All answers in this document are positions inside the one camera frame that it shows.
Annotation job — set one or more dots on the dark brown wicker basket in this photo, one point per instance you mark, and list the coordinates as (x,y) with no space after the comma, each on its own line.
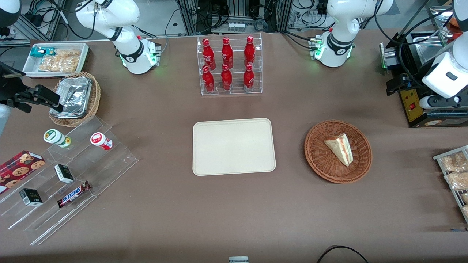
(321,164)

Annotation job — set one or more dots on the teal snack packet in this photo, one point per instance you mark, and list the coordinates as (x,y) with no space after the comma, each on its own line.
(38,52)

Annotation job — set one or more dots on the black sealing machine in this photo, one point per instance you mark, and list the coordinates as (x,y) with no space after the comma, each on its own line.
(413,106)

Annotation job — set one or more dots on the red cola bottle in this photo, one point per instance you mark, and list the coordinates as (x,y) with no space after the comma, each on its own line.
(227,53)
(208,80)
(248,77)
(226,78)
(207,54)
(249,51)

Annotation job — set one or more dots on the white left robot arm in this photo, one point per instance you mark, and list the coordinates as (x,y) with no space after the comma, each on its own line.
(338,22)

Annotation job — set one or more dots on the small black carton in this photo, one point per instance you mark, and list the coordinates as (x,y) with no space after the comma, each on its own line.
(30,197)
(64,173)

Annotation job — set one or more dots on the triangular sandwich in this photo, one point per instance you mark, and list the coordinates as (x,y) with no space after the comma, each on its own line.
(340,148)

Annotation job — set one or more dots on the Snickers chocolate bar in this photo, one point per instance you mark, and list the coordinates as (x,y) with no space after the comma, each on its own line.
(73,194)

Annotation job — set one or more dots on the tray with snack bags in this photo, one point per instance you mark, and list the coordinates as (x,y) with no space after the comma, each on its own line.
(440,157)

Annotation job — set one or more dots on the red lid yogurt cup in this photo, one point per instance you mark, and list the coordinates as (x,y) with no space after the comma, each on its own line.
(99,140)

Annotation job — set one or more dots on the clear plastic storage box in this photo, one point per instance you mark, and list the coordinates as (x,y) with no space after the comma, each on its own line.
(437,16)

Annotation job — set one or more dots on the white power strip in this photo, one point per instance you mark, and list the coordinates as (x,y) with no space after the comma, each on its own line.
(236,26)

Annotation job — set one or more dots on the silver foil packets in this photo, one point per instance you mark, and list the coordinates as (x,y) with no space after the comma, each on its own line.
(75,96)

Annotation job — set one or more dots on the clear bag of snacks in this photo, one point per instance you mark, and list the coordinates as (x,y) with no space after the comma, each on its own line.
(457,180)
(453,162)

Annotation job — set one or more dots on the green lid yogurt cup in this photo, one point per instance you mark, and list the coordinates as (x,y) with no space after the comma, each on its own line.
(55,137)

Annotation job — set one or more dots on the grey device at table edge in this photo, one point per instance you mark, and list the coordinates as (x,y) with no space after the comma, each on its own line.
(238,259)

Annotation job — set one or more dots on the clear acrylic stepped shelf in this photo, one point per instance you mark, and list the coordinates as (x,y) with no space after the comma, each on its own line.
(109,164)

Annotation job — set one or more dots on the light tan wicker basket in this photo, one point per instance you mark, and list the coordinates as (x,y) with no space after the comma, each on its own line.
(93,98)

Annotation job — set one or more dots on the clear acrylic bottle rack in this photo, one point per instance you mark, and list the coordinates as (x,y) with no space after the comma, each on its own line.
(236,86)

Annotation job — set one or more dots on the white plastic bin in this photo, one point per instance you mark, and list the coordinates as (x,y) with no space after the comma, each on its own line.
(31,65)

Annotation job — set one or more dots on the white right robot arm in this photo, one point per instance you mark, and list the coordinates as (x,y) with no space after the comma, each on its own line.
(109,14)

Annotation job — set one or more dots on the cream rectangular serving tray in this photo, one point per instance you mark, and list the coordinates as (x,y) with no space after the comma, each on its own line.
(234,146)

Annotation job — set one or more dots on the red plaid cookie box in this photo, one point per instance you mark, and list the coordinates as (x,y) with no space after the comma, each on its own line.
(20,168)

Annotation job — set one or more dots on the clear bag of crackers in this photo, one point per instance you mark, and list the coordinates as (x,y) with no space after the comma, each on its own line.
(60,62)

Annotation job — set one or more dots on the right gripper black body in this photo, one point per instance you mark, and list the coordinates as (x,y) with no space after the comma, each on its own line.
(8,87)

